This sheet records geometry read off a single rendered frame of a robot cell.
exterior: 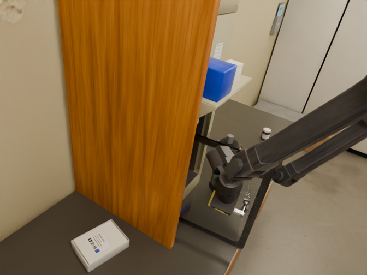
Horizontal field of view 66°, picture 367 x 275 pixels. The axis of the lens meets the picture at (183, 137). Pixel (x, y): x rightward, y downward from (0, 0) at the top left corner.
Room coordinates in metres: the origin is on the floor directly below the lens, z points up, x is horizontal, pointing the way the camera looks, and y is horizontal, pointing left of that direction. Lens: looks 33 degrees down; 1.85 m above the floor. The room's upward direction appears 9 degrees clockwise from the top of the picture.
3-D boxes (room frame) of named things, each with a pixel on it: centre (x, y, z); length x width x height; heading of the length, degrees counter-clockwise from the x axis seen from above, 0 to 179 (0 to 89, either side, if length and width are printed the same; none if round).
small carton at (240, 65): (0.94, -0.13, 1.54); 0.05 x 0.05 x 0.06; 57
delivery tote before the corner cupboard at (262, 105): (3.37, -1.16, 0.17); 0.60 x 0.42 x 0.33; 62
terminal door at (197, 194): (0.71, -0.13, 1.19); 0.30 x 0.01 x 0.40; 70
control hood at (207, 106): (0.88, -0.09, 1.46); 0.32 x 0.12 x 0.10; 154
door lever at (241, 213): (0.66, -0.19, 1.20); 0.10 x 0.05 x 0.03; 70
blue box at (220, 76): (0.80, -0.06, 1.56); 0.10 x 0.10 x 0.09; 64
